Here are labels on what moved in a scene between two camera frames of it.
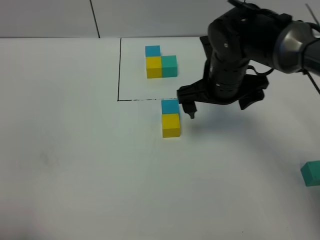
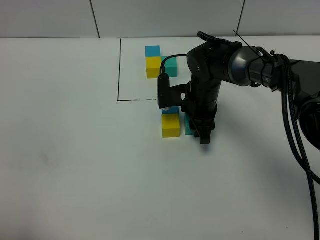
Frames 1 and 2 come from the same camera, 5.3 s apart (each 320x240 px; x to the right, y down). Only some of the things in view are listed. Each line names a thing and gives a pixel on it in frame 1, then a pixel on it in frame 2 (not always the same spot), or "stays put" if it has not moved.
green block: (310, 173) → (188, 130)
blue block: (170, 106) stays put
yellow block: (171, 125) stays put
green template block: (169, 66) stays put
